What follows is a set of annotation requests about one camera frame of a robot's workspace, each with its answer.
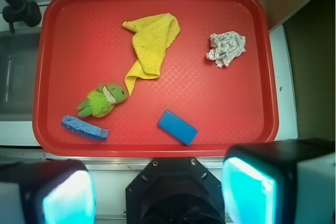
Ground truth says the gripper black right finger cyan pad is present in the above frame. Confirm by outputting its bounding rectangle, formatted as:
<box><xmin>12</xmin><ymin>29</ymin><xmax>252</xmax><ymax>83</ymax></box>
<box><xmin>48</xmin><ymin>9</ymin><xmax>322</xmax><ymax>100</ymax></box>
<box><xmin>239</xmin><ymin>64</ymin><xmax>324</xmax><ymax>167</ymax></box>
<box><xmin>221</xmin><ymin>138</ymin><xmax>335</xmax><ymax>223</ymax></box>

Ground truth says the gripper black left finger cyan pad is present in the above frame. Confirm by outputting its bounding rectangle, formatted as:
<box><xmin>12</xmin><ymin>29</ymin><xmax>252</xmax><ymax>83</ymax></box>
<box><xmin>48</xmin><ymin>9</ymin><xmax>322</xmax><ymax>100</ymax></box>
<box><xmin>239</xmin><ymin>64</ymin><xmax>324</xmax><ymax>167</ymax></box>
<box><xmin>1</xmin><ymin>161</ymin><xmax>96</xmax><ymax>223</ymax></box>

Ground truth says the crumpled white paper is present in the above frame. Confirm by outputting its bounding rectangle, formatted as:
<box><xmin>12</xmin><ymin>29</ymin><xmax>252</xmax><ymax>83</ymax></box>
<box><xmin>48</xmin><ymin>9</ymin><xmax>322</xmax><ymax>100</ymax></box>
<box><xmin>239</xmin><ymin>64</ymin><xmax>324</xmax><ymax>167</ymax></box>
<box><xmin>206</xmin><ymin>31</ymin><xmax>246</xmax><ymax>68</ymax></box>

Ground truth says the blue sponge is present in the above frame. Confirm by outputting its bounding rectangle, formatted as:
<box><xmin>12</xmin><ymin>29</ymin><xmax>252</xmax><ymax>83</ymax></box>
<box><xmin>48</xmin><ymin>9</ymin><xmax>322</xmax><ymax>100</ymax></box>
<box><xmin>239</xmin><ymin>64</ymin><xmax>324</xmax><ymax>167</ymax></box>
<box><xmin>61</xmin><ymin>115</ymin><xmax>109</xmax><ymax>141</ymax></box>

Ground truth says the green plush frog toy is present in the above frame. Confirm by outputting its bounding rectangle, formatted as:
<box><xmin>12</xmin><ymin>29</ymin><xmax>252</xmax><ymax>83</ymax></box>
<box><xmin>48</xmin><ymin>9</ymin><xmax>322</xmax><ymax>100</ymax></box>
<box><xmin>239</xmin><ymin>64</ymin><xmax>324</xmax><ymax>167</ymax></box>
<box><xmin>77</xmin><ymin>83</ymin><xmax>128</xmax><ymax>118</ymax></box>

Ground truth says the blue rectangular block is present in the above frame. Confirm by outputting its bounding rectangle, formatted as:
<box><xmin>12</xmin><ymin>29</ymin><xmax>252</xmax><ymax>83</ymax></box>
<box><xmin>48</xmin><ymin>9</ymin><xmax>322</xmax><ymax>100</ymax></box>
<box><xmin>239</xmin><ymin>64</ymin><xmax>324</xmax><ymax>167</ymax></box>
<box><xmin>158</xmin><ymin>110</ymin><xmax>198</xmax><ymax>146</ymax></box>

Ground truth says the red plastic tray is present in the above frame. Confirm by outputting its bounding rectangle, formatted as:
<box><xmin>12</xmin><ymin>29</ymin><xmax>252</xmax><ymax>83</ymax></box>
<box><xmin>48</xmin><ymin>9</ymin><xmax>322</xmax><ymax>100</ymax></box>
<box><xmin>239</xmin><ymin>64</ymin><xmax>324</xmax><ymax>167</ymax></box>
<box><xmin>33</xmin><ymin>0</ymin><xmax>279</xmax><ymax>157</ymax></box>

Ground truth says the metal sink basin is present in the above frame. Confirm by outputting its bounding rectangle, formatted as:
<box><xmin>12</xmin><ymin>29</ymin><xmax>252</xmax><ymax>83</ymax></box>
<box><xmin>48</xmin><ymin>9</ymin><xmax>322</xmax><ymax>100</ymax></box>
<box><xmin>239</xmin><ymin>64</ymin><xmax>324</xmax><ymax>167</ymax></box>
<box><xmin>1</xmin><ymin>28</ymin><xmax>40</xmax><ymax>121</ymax></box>

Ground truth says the black faucet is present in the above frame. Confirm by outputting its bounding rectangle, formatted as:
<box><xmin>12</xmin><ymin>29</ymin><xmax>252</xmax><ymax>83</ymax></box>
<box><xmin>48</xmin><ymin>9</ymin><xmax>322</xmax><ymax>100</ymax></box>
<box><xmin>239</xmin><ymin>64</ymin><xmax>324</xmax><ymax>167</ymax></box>
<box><xmin>2</xmin><ymin>0</ymin><xmax>42</xmax><ymax>33</ymax></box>

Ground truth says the yellow microfiber cloth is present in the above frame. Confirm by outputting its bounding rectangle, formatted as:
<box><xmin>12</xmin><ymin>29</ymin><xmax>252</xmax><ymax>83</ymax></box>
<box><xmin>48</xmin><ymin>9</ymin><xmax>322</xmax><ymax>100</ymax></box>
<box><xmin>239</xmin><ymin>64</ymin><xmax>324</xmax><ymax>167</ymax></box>
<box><xmin>122</xmin><ymin>13</ymin><xmax>181</xmax><ymax>95</ymax></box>

